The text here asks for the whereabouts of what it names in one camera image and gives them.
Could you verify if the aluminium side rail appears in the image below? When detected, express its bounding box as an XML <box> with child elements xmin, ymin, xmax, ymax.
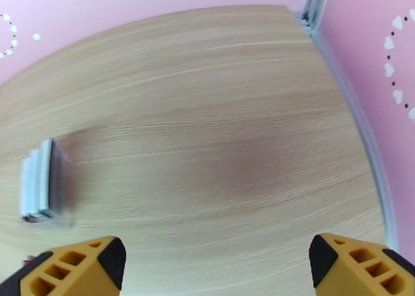
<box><xmin>309</xmin><ymin>29</ymin><xmax>400</xmax><ymax>252</ymax></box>

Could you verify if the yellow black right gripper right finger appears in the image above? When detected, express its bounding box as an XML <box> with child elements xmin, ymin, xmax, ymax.
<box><xmin>308</xmin><ymin>233</ymin><xmax>415</xmax><ymax>296</ymax></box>

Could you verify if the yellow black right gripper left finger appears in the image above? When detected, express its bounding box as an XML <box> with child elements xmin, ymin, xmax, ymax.
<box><xmin>0</xmin><ymin>236</ymin><xmax>127</xmax><ymax>296</ymax></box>

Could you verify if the aluminium corner post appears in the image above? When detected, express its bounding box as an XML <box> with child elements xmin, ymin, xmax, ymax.
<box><xmin>299</xmin><ymin>0</ymin><xmax>333</xmax><ymax>34</ymax></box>

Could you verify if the clear acrylic card stand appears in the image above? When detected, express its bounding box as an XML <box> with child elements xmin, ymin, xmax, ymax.
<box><xmin>19</xmin><ymin>137</ymin><xmax>76</xmax><ymax>230</ymax></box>

